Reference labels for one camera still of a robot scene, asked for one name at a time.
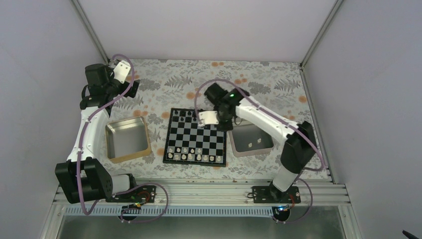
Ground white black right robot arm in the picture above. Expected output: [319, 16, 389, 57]
[198, 79, 319, 203]

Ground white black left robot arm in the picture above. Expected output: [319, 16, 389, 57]
[55, 60, 139, 204]

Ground black chess pieces row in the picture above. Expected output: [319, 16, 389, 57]
[171, 109, 198, 122]

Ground black white chess board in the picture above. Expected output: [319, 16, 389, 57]
[163, 108, 227, 167]

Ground pink rimmed metal tin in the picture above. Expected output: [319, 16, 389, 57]
[228, 119, 274, 157]

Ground floral patterned table mat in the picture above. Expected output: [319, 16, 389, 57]
[100, 60, 313, 180]

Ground gold rimmed empty metal tin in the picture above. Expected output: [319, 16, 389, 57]
[105, 117, 152, 164]

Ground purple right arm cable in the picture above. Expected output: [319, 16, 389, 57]
[194, 79, 327, 225]

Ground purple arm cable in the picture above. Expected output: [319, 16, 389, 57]
[76, 54, 169, 225]
[194, 79, 327, 225]

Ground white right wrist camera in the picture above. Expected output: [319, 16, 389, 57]
[198, 111, 219, 127]

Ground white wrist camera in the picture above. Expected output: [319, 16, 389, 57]
[113, 60, 131, 84]
[198, 111, 219, 127]

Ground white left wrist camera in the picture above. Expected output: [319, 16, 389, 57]
[113, 60, 131, 84]

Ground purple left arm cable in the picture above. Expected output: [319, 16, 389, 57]
[76, 54, 169, 225]

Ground aluminium corner frame post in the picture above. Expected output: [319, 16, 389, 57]
[300, 0, 344, 70]
[70, 0, 109, 62]

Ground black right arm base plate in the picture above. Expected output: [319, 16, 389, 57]
[247, 186, 301, 204]

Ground aluminium front rail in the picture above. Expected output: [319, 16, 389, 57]
[52, 182, 351, 207]

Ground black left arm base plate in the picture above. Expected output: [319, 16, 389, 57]
[105, 185, 156, 204]

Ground grey slotted cable duct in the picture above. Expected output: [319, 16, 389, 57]
[64, 206, 276, 218]

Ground right aluminium corner frame post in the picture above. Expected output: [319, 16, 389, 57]
[300, 0, 344, 70]

